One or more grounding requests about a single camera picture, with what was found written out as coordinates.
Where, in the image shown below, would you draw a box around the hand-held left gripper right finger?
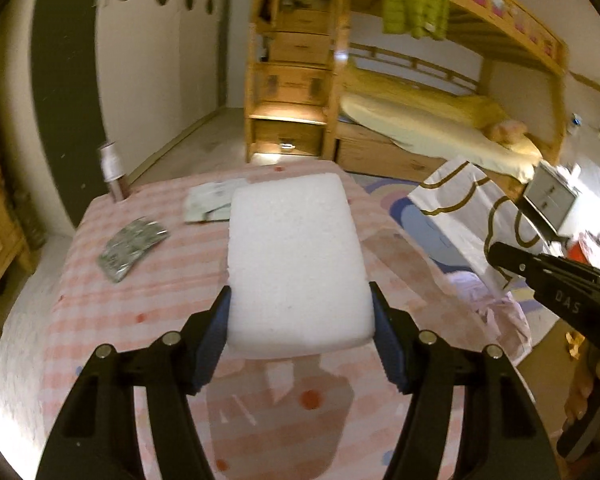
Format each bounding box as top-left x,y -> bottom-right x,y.
369,281 -> 561,480

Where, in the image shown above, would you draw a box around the white foam block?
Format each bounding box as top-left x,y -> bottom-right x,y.
226,172 -> 376,360

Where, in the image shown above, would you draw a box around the silver foil packet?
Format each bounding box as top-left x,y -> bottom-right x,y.
97,217 -> 171,284

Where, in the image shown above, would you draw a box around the white wardrobe with round holes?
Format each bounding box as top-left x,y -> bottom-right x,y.
95,0 -> 227,182

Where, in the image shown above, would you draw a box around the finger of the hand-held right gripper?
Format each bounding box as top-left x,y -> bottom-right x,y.
486,241 -> 551,291

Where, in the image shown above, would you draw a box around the white cloth with brown lines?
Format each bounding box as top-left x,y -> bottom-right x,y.
410,156 -> 557,292

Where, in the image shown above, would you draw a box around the cream blanket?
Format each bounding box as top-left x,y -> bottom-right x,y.
340,92 -> 544,184

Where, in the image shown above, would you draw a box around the wooden stair drawers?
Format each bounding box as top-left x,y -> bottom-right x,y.
245,0 -> 352,164

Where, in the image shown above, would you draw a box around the dark tall panel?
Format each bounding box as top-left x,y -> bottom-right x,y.
30,0 -> 109,234

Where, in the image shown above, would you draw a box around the green puffer jacket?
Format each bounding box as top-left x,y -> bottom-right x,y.
382,0 -> 450,41

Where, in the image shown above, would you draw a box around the grey drawer cabinet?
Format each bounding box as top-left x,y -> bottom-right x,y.
522,162 -> 582,234

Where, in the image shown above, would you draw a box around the wooden bunk bed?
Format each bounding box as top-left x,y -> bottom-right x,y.
332,0 -> 571,202

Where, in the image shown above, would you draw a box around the rainbow pattern rug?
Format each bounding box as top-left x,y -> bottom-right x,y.
350,172 -> 581,361

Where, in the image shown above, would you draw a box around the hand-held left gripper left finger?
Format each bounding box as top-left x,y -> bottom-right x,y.
35,285 -> 232,480

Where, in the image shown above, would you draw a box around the red white packaging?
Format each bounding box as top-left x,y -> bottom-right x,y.
565,232 -> 600,272

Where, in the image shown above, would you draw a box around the wooden glass-door cabinet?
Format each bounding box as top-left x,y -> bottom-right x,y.
0,72 -> 37,339

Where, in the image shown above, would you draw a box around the pink plush toy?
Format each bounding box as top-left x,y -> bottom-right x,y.
489,119 -> 529,148

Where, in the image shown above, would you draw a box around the yellow bed sheet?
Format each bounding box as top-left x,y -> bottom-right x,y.
347,66 -> 512,127

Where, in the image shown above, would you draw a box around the white printed paper packet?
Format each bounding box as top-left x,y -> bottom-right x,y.
184,180 -> 246,223

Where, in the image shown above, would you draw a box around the person's right hand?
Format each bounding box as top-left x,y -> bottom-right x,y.
566,357 -> 600,423

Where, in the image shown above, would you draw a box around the brown spray bottle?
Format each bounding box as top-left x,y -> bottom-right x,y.
98,142 -> 129,202

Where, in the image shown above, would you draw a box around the pink checkered tablecloth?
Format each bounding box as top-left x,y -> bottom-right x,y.
37,160 -> 531,480

